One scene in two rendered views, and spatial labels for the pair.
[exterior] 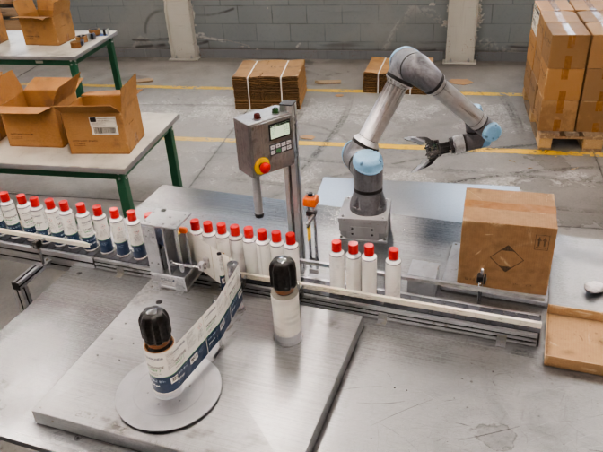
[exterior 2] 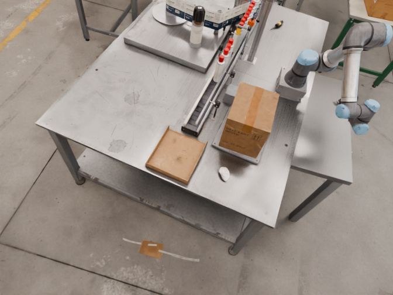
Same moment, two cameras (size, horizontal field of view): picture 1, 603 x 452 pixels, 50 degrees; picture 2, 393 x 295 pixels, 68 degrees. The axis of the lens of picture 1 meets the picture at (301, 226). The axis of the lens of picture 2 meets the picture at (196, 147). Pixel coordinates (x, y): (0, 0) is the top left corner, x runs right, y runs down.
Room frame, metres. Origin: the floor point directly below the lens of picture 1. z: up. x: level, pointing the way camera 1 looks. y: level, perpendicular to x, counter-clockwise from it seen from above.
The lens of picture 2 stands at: (1.49, -1.79, 2.30)
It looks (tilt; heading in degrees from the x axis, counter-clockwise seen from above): 57 degrees down; 82
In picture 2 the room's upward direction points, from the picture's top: 12 degrees clockwise
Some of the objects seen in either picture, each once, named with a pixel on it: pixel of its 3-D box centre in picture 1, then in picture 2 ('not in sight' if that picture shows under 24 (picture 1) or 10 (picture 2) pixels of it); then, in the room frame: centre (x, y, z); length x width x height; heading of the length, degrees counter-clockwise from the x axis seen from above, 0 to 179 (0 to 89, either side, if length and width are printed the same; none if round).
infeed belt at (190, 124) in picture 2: (296, 287); (231, 53); (1.88, 0.03, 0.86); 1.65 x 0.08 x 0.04; 69
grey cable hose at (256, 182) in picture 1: (257, 190); (262, 7); (2.04, 0.15, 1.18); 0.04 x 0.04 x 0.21
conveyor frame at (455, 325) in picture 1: (296, 289); (231, 54); (1.88, 0.03, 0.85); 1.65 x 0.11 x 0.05; 69
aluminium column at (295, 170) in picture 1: (293, 192); (263, 20); (2.03, 0.02, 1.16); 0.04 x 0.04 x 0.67; 69
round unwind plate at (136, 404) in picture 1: (169, 390); (171, 13); (1.39, 0.41, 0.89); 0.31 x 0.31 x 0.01
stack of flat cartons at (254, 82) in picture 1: (270, 83); not in sight; (6.18, 0.22, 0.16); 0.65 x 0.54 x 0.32; 81
